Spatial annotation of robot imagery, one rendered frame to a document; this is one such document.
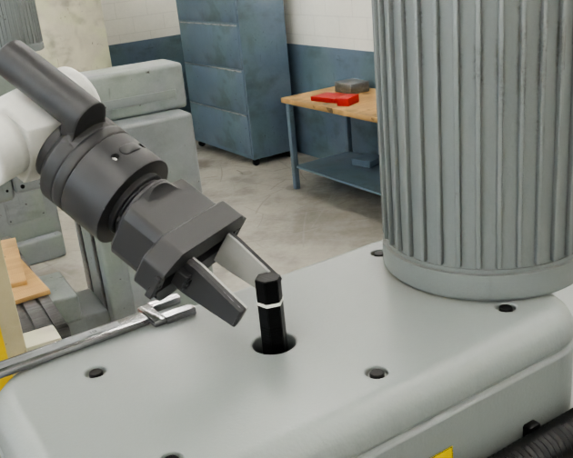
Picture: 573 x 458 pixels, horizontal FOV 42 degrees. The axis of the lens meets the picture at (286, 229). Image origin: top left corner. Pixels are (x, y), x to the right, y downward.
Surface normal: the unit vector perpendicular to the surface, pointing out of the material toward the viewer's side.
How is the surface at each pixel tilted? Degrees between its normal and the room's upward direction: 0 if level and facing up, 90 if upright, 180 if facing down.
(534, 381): 90
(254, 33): 90
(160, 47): 90
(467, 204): 90
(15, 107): 36
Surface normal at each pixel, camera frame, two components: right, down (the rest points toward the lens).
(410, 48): -0.81, 0.28
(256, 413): -0.09, -0.93
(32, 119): 0.29, -0.62
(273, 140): 0.55, 0.25
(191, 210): 0.42, -0.72
